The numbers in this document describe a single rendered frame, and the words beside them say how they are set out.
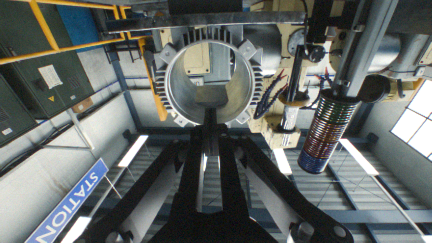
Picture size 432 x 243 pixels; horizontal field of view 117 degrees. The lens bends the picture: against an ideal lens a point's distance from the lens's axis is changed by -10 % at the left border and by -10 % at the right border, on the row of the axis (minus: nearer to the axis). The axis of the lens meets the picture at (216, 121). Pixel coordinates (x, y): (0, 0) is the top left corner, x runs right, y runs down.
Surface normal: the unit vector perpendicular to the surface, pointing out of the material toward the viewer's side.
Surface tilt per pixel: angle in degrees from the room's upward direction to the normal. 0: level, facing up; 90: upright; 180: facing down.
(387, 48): 103
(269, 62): 80
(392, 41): 118
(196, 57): 90
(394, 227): 180
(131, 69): 90
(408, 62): 90
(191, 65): 90
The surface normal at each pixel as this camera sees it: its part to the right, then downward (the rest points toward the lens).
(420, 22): -1.00, 0.08
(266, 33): 0.04, -0.24
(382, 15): 0.09, 0.54
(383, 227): -0.04, -0.84
